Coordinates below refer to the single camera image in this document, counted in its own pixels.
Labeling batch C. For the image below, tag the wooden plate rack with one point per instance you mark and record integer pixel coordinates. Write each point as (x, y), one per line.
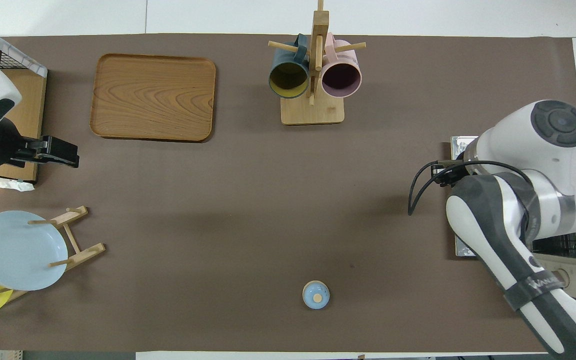
(85, 252)

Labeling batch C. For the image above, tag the wooden mug rack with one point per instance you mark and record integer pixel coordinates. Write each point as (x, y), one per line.
(313, 112)

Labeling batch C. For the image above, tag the wooden two-tier shelf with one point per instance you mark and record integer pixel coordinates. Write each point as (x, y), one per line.
(30, 110)

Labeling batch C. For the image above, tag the small blue call bell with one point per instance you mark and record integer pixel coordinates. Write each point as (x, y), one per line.
(315, 295)

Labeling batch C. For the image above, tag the dark blue mug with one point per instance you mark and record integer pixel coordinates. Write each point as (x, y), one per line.
(288, 77)

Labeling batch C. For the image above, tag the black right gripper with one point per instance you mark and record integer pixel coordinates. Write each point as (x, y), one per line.
(450, 176)

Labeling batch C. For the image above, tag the brown table mat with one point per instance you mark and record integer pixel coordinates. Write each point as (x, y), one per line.
(268, 200)

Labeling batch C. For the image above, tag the pink mug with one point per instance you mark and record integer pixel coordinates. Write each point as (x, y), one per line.
(340, 75)

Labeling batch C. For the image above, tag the white checkered fabric liner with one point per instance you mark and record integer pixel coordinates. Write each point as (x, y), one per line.
(3, 184)

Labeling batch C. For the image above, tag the brown wooden tray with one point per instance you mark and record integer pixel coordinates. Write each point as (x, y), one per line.
(153, 97)

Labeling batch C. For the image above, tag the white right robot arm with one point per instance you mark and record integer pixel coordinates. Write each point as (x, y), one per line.
(543, 150)

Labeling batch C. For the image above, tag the light blue plate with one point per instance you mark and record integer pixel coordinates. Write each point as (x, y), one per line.
(18, 250)

